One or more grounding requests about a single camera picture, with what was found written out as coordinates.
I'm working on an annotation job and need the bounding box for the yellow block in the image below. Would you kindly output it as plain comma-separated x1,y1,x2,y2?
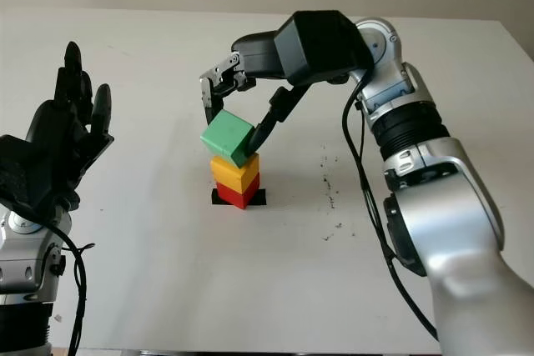
209,152,261,195

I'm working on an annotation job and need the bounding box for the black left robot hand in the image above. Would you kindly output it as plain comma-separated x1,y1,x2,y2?
24,41,116,213

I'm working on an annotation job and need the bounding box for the red block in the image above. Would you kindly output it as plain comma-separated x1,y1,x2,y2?
214,173,261,210

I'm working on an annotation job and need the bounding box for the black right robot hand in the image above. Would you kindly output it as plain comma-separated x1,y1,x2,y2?
198,30,310,153

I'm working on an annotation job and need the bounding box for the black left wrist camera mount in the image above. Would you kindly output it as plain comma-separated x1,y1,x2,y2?
0,133,56,216

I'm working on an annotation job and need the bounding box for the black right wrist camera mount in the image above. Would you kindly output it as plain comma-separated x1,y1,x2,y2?
273,9,375,88

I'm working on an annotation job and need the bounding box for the green block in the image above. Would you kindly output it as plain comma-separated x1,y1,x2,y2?
199,108,256,168

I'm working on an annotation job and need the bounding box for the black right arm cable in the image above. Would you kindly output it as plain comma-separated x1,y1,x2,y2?
340,67,440,341

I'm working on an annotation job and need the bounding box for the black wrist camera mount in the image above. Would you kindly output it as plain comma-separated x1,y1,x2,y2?
0,133,56,216
273,9,375,88

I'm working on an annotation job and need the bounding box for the black tape patch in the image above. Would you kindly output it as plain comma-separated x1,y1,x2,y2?
210,188,267,208

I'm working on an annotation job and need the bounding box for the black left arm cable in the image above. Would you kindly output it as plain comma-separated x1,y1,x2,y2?
39,220,97,356

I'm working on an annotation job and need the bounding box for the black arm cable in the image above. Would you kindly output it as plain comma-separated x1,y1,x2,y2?
340,67,440,341
39,220,97,356

